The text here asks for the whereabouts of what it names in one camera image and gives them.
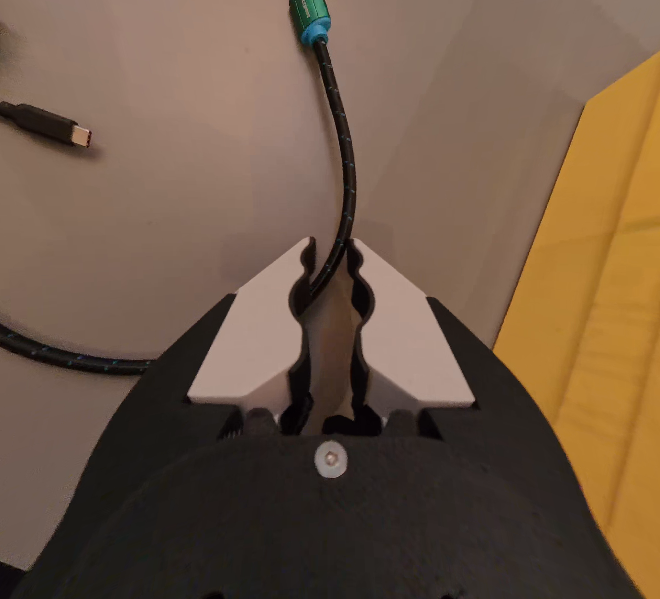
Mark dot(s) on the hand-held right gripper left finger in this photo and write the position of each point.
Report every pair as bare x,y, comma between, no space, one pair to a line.
247,351

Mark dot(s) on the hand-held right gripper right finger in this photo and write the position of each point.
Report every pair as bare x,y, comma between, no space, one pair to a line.
412,351

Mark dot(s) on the yellow plastic bin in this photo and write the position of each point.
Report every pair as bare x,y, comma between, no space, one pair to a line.
593,300

